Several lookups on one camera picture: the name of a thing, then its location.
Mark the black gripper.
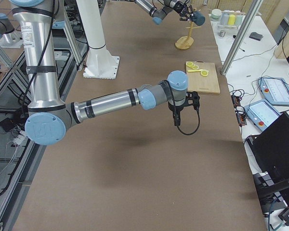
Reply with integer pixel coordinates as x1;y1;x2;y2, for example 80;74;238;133
168;102;184;126
174;2;193;21

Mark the blue-grey mug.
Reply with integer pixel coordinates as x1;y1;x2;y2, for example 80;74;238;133
190;11;206;26

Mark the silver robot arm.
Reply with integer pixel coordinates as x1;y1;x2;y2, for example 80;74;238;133
11;0;188;145
0;0;196;48

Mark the wooden cup rack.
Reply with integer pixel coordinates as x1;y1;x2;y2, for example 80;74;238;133
175;20;200;50

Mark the grey cup on tray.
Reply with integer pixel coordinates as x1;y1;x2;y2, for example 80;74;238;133
220;13;229;26

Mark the small steel cup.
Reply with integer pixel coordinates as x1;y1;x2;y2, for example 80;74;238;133
218;30;226;38

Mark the clear cup tray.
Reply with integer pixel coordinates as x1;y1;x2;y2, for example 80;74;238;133
217;23;240;30

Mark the yellow cup on tray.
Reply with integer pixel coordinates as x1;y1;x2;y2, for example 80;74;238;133
227;14;236;26

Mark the light blue cup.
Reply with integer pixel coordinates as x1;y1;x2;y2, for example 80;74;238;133
235;15;243;26

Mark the pale green bowl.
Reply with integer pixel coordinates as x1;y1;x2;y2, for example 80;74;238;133
211;9;222;20

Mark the wooden cutting board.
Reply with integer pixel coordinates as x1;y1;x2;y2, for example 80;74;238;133
185;62;221;94

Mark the yellow plastic knife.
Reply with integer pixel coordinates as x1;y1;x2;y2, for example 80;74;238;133
187;69;207;73

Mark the lemon slice under knife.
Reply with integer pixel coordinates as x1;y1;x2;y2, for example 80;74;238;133
200;69;209;77

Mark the black power strip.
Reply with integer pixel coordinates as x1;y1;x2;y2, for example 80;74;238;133
231;94;247;127

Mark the black square pad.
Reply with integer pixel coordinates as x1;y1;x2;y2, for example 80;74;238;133
249;32;263;41

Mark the near teach pendant tablet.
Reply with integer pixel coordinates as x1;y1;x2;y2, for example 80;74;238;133
244;99;281;131

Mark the teach pendant tablet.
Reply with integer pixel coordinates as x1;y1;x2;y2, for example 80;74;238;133
258;77;289;106
244;99;281;131

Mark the far teach pendant tablet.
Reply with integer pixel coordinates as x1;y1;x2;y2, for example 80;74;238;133
258;77;289;106

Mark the black monitor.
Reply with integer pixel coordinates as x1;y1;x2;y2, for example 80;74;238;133
248;113;289;207

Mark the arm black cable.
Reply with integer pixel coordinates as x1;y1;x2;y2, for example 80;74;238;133
170;86;200;136

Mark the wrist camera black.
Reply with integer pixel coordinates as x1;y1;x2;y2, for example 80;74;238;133
186;91;200;112

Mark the aluminium frame post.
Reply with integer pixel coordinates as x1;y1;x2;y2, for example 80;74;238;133
220;0;263;76

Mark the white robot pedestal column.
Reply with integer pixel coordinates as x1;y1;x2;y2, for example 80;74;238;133
77;0;120;79

